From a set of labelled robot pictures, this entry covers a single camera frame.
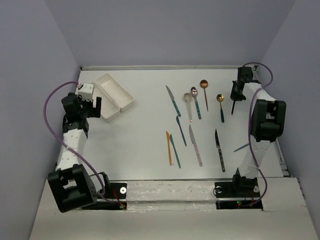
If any aluminium rail edge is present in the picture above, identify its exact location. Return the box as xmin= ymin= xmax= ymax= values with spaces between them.
xmin=252 ymin=69 xmax=291 ymax=177
xmin=80 ymin=65 xmax=240 ymax=71

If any steel knife pink handle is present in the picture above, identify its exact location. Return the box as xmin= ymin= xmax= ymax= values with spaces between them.
xmin=188 ymin=125 xmax=203 ymax=167

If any teal plastic spoon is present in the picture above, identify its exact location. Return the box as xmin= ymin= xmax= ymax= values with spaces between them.
xmin=233 ymin=143 xmax=249 ymax=153

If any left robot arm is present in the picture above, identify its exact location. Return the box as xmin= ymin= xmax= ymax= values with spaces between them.
xmin=47 ymin=90 xmax=111 ymax=213

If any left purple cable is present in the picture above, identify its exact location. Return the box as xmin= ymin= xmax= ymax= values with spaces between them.
xmin=43 ymin=81 xmax=126 ymax=210

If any aluminium rail right edge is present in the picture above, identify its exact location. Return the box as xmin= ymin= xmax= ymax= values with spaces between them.
xmin=252 ymin=69 xmax=291 ymax=177

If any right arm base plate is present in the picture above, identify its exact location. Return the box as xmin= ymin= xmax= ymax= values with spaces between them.
xmin=212 ymin=181 xmax=263 ymax=210

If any teal plastic knife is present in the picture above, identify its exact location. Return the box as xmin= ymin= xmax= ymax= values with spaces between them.
xmin=169 ymin=134 xmax=181 ymax=169

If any steel spoon teal handle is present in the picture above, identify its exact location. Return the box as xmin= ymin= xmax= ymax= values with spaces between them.
xmin=190 ymin=86 xmax=202 ymax=120

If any white container right compartment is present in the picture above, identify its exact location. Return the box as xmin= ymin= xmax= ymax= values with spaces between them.
xmin=95 ymin=73 xmax=135 ymax=112

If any beige plastic spoon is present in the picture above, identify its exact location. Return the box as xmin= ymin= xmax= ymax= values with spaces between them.
xmin=183 ymin=92 xmax=193 ymax=122

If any black spoon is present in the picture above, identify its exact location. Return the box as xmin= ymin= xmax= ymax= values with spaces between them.
xmin=231 ymin=100 xmax=236 ymax=115

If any gold spoon teal handle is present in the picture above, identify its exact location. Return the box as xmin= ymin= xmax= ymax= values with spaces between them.
xmin=216 ymin=94 xmax=225 ymax=123

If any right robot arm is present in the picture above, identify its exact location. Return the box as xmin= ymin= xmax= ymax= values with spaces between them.
xmin=230 ymin=62 xmax=287 ymax=197

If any white front cover board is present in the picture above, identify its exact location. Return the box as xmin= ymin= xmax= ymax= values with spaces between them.
xmin=29 ymin=177 xmax=316 ymax=240

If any blue plastic knife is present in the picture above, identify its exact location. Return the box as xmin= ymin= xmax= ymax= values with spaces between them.
xmin=175 ymin=115 xmax=187 ymax=146

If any steel knife dark handle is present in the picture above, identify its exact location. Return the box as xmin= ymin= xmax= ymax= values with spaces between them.
xmin=215 ymin=129 xmax=226 ymax=172

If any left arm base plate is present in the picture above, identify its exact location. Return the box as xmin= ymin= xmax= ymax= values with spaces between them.
xmin=81 ymin=182 xmax=128 ymax=211

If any white container compartment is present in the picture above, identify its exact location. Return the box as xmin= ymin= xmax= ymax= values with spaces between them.
xmin=91 ymin=82 xmax=120 ymax=123
xmin=95 ymin=73 xmax=135 ymax=112

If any aluminium rail back edge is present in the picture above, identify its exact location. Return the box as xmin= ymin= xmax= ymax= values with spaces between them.
xmin=80 ymin=65 xmax=240 ymax=71

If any copper spoon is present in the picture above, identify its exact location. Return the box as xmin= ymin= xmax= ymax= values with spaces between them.
xmin=200 ymin=79 xmax=209 ymax=111

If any steel knife teal handle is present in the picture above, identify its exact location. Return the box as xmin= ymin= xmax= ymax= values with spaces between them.
xmin=165 ymin=85 xmax=181 ymax=117

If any orange plastic knife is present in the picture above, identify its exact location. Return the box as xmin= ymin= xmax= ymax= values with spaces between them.
xmin=165 ymin=131 xmax=172 ymax=166

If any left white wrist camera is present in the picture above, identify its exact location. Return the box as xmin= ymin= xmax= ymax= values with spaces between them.
xmin=77 ymin=83 xmax=95 ymax=102

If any white container left compartment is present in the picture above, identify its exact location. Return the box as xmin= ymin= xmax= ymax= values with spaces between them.
xmin=91 ymin=82 xmax=120 ymax=123

